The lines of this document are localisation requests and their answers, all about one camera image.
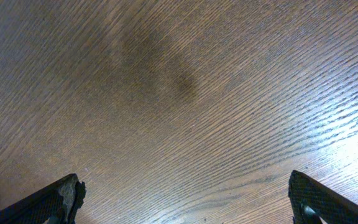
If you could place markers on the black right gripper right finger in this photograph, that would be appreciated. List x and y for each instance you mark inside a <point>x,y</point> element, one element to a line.
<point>313,202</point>

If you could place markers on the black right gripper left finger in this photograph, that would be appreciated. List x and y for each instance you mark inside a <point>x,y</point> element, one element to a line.
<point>57,203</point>

